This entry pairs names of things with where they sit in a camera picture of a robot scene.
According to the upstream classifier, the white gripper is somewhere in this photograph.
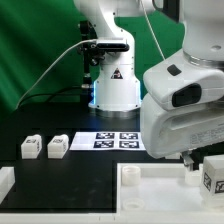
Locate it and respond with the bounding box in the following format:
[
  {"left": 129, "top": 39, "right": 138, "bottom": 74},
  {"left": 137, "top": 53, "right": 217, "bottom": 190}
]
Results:
[{"left": 140, "top": 94, "right": 224, "bottom": 171}]

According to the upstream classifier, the white square tabletop tray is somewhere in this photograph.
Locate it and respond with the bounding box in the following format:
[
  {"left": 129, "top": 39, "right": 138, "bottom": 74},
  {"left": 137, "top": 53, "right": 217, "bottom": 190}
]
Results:
[{"left": 117, "top": 163, "right": 224, "bottom": 213}]

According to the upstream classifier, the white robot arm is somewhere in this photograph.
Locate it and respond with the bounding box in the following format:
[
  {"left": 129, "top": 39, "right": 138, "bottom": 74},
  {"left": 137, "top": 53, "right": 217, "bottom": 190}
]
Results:
[{"left": 73, "top": 0, "right": 224, "bottom": 158}]

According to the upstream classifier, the white sheet with markers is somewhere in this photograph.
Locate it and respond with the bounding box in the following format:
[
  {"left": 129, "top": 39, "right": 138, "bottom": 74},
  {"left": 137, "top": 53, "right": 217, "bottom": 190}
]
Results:
[{"left": 70, "top": 131, "right": 145, "bottom": 151}]

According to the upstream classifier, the white block left edge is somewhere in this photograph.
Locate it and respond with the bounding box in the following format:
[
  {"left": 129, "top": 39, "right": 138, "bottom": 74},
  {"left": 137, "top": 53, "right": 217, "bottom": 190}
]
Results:
[{"left": 0, "top": 167, "right": 15, "bottom": 204}]

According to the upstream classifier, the green backdrop curtain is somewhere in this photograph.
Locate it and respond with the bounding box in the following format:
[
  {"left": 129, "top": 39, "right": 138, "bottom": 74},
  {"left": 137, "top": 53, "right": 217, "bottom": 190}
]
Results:
[{"left": 0, "top": 0, "right": 184, "bottom": 120}]

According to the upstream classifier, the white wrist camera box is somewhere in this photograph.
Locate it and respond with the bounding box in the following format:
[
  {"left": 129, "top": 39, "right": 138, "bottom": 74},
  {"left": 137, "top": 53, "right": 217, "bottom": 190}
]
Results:
[{"left": 143, "top": 50, "right": 224, "bottom": 111}]

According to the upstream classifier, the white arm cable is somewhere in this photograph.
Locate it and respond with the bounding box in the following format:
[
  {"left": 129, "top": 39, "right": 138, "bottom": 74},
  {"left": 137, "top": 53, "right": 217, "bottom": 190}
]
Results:
[{"left": 139, "top": 0, "right": 167, "bottom": 62}]

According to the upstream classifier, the black camera on stand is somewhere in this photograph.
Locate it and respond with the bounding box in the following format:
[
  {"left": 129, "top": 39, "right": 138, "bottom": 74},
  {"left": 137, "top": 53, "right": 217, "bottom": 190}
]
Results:
[{"left": 77, "top": 20, "right": 130, "bottom": 102}]

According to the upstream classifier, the black cable on table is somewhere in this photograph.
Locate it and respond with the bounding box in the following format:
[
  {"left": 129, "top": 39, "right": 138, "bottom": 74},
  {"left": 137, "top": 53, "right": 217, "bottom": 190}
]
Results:
[{"left": 18, "top": 85, "right": 94, "bottom": 108}]

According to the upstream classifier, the grey camera cable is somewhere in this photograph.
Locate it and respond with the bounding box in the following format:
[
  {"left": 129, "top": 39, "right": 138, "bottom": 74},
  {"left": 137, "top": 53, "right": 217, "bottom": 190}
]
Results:
[{"left": 15, "top": 38, "right": 98, "bottom": 110}]

